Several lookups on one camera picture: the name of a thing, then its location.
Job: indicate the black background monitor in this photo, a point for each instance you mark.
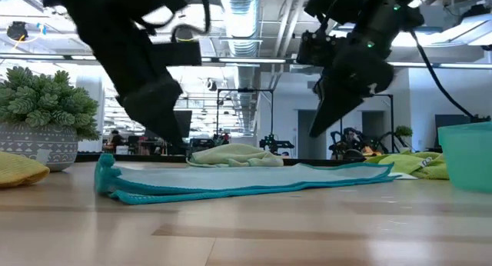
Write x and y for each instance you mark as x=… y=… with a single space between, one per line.
x=187 y=124

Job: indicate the black gantry frame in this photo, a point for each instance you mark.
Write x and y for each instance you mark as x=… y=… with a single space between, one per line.
x=391 y=120
x=246 y=90

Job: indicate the dark background monitor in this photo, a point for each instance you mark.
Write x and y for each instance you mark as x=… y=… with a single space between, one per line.
x=453 y=119

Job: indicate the small background plant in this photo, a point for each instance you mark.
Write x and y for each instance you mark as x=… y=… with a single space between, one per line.
x=403 y=131

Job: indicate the lime green microfiber towel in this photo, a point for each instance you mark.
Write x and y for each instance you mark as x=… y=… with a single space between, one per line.
x=415 y=164

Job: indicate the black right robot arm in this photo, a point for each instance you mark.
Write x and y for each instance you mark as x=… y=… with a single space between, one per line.
x=365 y=4

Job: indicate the blue microfiber towel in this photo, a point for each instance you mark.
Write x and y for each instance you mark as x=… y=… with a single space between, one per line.
x=230 y=179

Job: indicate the silver ventilation duct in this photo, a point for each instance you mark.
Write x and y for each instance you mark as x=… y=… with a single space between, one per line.
x=240 y=20

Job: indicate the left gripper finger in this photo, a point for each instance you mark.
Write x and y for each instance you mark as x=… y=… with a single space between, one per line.
x=153 y=112

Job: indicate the yellow microfiber towel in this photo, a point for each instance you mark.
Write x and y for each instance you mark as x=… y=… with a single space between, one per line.
x=15 y=171

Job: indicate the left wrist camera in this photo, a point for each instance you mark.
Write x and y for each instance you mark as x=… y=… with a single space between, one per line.
x=180 y=54

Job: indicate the pale green microfiber towel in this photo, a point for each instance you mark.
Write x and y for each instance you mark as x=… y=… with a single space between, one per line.
x=230 y=154

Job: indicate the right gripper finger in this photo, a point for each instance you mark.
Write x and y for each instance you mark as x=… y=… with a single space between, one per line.
x=334 y=108

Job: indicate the black metal table frame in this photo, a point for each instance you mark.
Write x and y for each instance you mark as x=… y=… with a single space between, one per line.
x=134 y=157

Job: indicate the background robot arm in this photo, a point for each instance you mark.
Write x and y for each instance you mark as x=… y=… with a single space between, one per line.
x=274 y=145

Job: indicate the succulent plant in patterned pot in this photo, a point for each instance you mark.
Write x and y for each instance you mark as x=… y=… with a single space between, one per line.
x=38 y=104

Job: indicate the linear ceiling light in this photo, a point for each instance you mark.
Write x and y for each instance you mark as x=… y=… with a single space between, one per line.
x=250 y=60

